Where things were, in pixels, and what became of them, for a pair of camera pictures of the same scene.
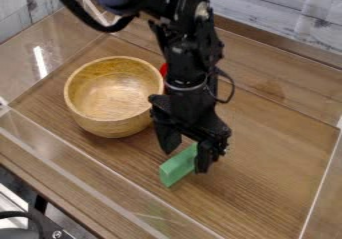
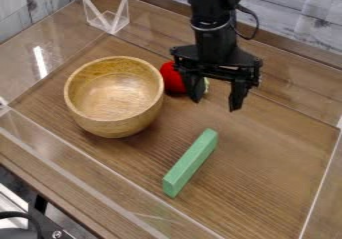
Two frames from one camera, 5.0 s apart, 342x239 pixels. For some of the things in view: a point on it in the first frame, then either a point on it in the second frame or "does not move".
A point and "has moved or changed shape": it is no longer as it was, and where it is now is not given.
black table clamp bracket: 42,227 does not move
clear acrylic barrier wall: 118,201 does not move
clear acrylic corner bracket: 104,17 does not move
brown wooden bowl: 106,95 does not move
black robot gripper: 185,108 to 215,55
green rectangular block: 179,166 has moved or changed shape
